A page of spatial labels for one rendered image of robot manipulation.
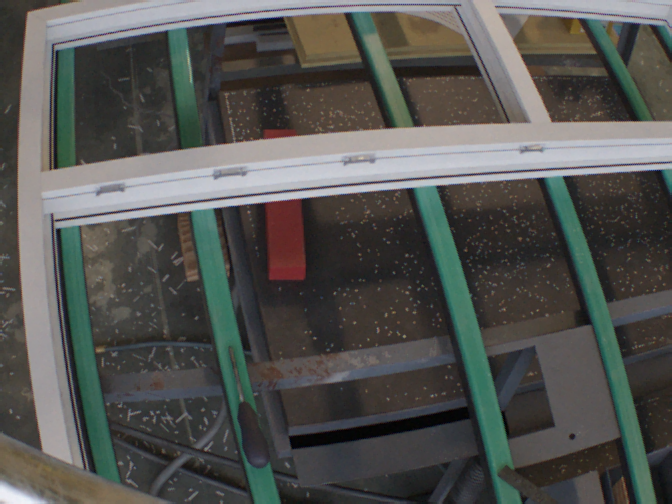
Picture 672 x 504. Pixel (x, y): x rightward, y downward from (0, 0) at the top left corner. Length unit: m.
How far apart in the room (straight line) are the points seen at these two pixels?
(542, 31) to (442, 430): 1.00
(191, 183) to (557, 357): 0.61
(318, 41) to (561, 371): 0.96
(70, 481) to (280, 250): 1.22
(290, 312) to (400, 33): 0.69
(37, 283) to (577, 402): 0.83
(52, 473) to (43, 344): 0.72
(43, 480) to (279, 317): 1.20
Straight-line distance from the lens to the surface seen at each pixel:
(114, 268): 2.74
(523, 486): 1.58
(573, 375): 1.70
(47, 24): 1.99
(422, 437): 1.93
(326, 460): 1.89
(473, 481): 2.03
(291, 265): 1.99
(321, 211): 2.11
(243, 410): 1.55
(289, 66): 2.32
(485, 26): 2.02
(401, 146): 1.77
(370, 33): 2.04
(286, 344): 1.95
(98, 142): 2.98
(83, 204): 1.74
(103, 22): 2.01
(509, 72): 1.94
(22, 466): 0.84
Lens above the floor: 2.27
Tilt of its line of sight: 54 degrees down
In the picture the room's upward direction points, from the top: 9 degrees clockwise
